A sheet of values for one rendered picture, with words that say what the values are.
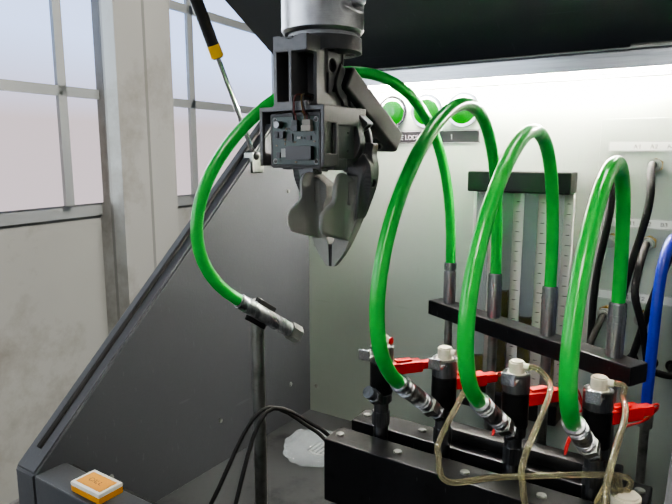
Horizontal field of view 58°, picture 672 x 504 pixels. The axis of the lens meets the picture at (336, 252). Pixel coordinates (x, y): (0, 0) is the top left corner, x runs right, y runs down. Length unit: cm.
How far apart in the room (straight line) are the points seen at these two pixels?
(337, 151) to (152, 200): 209
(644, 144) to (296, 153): 50
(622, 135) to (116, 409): 75
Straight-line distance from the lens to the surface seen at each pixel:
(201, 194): 67
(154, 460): 92
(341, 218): 57
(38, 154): 239
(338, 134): 53
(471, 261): 50
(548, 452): 72
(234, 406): 102
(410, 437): 76
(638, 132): 88
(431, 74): 94
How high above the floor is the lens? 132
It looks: 9 degrees down
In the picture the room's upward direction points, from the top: straight up
